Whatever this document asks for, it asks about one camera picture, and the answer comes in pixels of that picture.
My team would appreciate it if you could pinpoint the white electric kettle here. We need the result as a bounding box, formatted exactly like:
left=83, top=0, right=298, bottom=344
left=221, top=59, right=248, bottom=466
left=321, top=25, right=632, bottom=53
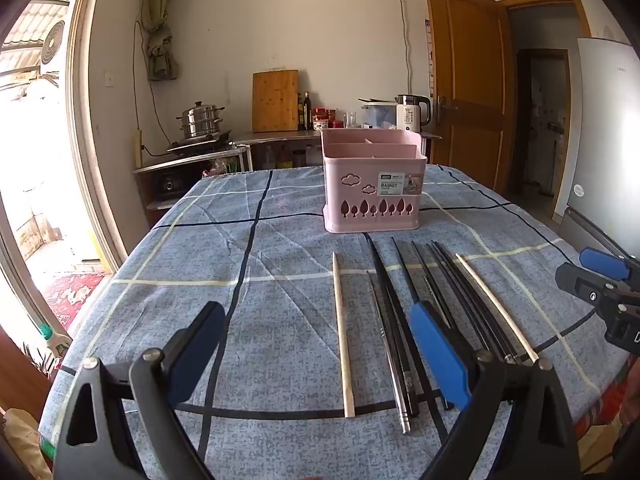
left=396, top=94, right=432, bottom=133

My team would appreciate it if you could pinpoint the outdoor air conditioner unit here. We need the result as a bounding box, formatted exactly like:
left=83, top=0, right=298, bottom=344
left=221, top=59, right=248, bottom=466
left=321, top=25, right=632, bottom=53
left=39, top=20, right=67, bottom=66

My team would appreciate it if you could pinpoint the black gas stove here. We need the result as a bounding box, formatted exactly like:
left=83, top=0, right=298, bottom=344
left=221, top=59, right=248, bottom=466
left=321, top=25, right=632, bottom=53
left=166, top=129, right=233, bottom=155

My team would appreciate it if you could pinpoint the clear plastic storage box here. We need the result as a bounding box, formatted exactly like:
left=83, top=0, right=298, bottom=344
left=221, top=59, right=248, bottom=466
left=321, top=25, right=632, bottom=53
left=359, top=99, right=401, bottom=131

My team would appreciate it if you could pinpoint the blue checked tablecloth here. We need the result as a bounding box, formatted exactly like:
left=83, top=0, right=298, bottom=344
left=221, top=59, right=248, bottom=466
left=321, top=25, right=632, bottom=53
left=37, top=162, right=633, bottom=480

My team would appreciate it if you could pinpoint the wall calendar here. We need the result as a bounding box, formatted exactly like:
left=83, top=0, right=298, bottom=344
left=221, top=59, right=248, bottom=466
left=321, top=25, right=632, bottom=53
left=425, top=19, right=434, bottom=96

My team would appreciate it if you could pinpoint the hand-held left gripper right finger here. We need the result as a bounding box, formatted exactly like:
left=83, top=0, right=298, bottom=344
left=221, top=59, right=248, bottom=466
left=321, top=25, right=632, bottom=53
left=409, top=301, right=583, bottom=480

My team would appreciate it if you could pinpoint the pink plastic chopstick basket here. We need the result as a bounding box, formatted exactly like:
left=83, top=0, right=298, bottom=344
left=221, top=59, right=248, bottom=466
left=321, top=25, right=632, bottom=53
left=320, top=128, right=428, bottom=234

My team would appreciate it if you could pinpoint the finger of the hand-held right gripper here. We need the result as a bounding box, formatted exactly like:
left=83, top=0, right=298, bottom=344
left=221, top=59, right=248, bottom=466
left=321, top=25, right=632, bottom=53
left=579, top=247, right=640, bottom=292
left=555, top=262, right=622, bottom=312

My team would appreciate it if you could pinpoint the stainless steel counter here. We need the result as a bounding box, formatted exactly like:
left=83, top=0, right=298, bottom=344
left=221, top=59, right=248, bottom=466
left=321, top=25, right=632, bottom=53
left=132, top=129, right=443, bottom=176

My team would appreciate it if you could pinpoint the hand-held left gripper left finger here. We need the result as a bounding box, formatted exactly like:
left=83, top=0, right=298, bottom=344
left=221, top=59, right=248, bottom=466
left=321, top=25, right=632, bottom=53
left=52, top=301, right=227, bottom=480

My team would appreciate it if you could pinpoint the light wooden chopstick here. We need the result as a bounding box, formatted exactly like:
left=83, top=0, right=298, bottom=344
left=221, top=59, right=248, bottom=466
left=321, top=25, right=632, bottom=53
left=332, top=252, right=356, bottom=419
left=454, top=253, right=541, bottom=364

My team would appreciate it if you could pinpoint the bamboo cutting board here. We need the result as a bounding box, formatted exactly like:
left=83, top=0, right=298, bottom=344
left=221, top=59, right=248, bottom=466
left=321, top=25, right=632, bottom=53
left=251, top=70, right=300, bottom=133

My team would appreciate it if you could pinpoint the wooden door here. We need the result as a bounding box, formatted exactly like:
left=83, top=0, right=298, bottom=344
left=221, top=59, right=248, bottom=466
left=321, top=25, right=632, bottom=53
left=422, top=0, right=516, bottom=193

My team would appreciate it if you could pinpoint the black chopstick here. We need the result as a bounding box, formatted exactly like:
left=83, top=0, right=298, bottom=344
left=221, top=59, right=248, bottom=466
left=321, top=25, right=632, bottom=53
left=437, top=240, right=525, bottom=365
left=411, top=241, right=458, bottom=333
left=364, top=233, right=420, bottom=417
left=391, top=236, right=453, bottom=410
left=432, top=241, right=517, bottom=364
left=426, top=243, right=507, bottom=364

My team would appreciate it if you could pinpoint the red patterned rug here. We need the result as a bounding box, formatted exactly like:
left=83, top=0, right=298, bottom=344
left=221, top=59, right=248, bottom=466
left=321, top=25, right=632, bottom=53
left=40, top=271, right=111, bottom=333

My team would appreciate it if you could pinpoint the stainless steel steamer pot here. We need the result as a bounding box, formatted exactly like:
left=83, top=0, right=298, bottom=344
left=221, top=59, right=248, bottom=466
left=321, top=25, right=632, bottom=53
left=176, top=101, right=225, bottom=140

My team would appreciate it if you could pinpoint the hanging grey cloth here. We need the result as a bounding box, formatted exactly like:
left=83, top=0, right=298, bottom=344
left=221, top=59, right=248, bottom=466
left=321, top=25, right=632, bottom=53
left=146, top=25, right=181, bottom=82

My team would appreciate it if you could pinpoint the metal chopstick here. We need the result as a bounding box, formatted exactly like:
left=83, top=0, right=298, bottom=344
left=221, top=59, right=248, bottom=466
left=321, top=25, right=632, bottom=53
left=422, top=274, right=451, bottom=328
left=365, top=270, right=412, bottom=435

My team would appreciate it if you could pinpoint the grey refrigerator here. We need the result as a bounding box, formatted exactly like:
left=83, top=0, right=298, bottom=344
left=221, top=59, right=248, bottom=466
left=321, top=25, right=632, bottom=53
left=552, top=37, right=640, bottom=271

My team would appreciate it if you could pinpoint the black wall cable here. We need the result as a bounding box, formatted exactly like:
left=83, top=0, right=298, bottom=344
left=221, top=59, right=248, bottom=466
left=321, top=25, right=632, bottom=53
left=396, top=0, right=416, bottom=98

